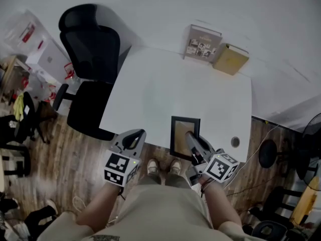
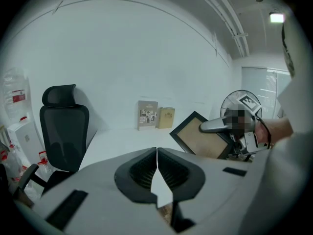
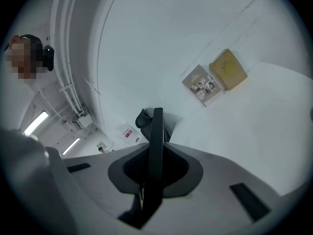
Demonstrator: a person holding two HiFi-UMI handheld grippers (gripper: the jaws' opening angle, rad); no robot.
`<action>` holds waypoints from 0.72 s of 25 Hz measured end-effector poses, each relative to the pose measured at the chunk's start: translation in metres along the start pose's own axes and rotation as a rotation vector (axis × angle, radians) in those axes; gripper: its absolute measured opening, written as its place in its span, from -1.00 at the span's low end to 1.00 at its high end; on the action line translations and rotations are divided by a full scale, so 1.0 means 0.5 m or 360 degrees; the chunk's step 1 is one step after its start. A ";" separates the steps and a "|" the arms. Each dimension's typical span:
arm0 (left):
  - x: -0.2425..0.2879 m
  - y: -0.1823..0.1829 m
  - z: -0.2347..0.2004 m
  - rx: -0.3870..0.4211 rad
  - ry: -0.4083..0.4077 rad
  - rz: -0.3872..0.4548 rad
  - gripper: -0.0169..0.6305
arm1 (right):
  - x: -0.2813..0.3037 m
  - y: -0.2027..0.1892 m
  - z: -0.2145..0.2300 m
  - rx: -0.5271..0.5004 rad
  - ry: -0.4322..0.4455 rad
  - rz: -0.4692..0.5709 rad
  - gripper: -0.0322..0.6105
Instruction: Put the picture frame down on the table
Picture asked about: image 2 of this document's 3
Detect person's right forearm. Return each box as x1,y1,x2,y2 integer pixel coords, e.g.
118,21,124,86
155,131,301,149
255,116,294,145

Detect ceiling light panel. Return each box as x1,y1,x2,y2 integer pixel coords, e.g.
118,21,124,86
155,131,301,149
269,12,286,24

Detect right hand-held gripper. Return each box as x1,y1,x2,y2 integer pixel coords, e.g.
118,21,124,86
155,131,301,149
199,94,270,157

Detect black picture frame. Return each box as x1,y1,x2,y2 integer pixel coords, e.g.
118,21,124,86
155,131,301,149
169,111,235,159

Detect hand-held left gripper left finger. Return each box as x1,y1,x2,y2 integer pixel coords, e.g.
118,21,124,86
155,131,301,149
14,147,172,235

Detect black office chair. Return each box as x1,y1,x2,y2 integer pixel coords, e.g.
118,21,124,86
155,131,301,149
13,84,98,202

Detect black floor fan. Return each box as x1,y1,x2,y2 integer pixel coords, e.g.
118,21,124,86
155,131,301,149
220,90,263,122

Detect grey book with photo cover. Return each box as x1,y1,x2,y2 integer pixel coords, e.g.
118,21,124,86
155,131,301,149
137,100,158,131

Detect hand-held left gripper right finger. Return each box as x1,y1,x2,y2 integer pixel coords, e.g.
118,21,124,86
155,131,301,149
157,147,254,235

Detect white ceiling pipes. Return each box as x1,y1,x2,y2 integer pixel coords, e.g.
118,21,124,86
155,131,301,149
210,0,250,57

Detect large clear water jug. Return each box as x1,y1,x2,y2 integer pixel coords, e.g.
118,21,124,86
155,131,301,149
2,67,31,122

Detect white box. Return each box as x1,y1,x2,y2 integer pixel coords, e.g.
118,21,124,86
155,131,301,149
7,120,46,166

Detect clear jug with red handle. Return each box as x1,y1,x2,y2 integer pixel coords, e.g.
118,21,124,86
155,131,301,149
36,150,53,173
13,165,28,184

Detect person's beige clothing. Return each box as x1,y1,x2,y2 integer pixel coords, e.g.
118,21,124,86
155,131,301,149
251,16,313,235

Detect window blinds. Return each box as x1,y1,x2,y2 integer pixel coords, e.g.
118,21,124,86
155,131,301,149
241,67,291,119

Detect tan book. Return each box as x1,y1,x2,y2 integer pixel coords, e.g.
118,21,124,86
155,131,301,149
156,106,176,129

